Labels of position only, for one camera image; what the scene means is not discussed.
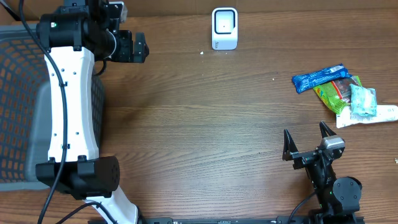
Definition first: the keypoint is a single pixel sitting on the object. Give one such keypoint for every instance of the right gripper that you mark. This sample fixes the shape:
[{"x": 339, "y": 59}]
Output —
[{"x": 302, "y": 157}]

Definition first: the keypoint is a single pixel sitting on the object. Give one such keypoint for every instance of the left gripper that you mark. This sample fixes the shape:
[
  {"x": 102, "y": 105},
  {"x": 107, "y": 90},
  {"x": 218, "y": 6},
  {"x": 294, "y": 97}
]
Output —
[{"x": 127, "y": 54}]

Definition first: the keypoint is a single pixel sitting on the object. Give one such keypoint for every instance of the green snack bag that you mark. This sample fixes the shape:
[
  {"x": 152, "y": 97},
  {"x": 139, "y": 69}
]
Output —
[{"x": 336, "y": 94}]

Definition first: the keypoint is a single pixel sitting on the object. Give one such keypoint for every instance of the blue snack packet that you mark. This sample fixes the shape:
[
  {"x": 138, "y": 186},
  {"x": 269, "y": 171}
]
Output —
[{"x": 309, "y": 80}]

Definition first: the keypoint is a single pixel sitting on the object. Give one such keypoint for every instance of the teal snack packet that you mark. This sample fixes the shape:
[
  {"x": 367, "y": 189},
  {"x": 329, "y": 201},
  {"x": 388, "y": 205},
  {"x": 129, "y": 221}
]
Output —
[{"x": 363, "y": 101}]

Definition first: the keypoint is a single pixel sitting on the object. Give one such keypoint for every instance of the white cosmetic tube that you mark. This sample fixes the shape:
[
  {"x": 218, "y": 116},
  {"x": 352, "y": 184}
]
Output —
[{"x": 385, "y": 113}]

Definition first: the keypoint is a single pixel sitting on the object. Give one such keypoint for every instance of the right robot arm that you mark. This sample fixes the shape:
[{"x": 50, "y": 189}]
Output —
[{"x": 338, "y": 198}]

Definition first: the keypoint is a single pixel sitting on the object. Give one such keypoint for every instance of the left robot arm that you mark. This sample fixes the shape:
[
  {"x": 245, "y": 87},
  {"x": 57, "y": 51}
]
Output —
[{"x": 73, "y": 39}]

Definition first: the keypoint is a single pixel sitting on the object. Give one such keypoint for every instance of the white barcode scanner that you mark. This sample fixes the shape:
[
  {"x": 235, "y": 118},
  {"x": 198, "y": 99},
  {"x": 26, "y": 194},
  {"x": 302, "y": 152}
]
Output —
[{"x": 224, "y": 28}]

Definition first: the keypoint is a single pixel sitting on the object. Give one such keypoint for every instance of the grey plastic shopping basket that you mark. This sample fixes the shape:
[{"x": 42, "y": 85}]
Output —
[{"x": 26, "y": 114}]

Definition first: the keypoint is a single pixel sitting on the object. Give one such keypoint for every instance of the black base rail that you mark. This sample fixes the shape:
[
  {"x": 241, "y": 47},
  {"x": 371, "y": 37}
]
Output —
[{"x": 277, "y": 220}]

